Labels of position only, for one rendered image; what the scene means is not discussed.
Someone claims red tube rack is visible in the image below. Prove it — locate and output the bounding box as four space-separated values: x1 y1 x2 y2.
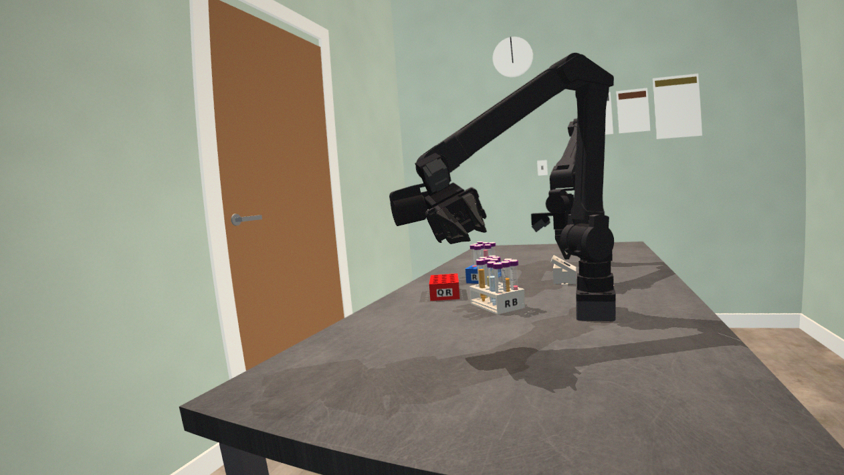
429 274 459 301

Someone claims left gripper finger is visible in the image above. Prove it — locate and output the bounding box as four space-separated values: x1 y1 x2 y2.
462 194 487 233
436 207 471 244

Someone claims blue test tube rack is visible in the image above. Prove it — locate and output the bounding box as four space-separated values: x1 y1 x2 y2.
465 266 478 284

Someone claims clear test tube with purple cap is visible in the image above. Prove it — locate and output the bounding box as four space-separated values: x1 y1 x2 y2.
493 262 503 294
509 260 518 290

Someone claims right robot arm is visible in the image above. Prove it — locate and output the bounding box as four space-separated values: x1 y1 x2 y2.
531 118 577 232

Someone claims test tube with purple cap and amber liquid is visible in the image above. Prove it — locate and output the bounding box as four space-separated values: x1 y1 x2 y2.
476 259 486 302

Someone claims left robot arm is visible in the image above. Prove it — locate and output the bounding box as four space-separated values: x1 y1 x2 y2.
389 53 616 302

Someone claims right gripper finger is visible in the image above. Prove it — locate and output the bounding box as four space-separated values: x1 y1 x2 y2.
555 237 570 260

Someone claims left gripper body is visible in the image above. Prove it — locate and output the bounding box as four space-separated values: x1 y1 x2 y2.
425 187 486 243

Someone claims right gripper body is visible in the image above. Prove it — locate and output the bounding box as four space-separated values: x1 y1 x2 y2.
555 211 571 238

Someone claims white test tube rack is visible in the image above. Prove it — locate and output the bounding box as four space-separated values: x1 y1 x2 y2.
469 285 525 314

